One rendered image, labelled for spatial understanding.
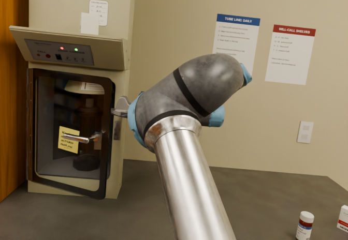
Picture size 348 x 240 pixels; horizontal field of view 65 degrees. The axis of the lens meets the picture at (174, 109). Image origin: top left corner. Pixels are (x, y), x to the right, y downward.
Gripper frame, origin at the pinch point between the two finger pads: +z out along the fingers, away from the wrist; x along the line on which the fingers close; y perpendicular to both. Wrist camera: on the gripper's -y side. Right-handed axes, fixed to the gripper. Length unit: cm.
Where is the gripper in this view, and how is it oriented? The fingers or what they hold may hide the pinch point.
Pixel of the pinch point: (111, 112)
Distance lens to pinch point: 88.0
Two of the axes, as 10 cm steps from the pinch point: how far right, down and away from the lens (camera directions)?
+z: -9.9, -0.9, -0.5
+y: 1.0, -9.8, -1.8
